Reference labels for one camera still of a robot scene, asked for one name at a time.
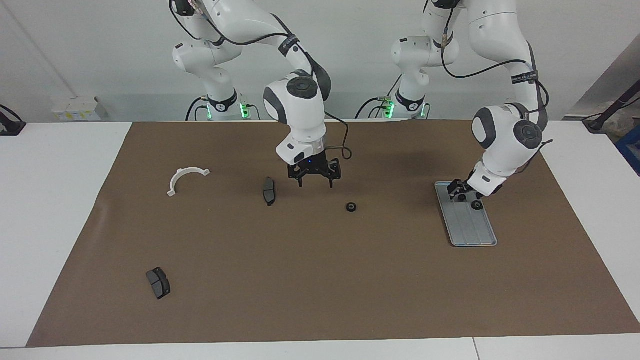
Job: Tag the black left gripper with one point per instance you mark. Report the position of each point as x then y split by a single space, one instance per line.
464 186

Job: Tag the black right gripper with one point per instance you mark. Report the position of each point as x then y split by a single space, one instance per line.
312 165

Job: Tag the medium black bushing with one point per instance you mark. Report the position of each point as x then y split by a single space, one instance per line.
477 204

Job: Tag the large black bearing gear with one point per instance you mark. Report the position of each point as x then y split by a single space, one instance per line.
351 206

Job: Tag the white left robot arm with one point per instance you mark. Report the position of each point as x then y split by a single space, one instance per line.
505 135

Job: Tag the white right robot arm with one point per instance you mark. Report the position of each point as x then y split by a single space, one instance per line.
300 110

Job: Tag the silver metal tray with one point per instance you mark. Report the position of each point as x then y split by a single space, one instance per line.
470 230

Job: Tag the long grey brake pad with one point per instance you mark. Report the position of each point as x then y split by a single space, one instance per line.
269 191

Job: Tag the brown table mat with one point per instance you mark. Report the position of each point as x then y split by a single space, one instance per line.
320 280

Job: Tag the black stand pole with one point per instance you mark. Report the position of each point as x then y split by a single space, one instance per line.
612 105

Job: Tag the blue crate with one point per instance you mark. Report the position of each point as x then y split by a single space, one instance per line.
631 150

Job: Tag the short grey brake pad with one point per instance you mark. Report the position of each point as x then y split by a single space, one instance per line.
158 283

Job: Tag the white curved plastic bracket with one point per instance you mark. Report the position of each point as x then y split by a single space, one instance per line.
179 174

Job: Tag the black clamp mount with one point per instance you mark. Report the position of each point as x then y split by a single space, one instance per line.
10 127

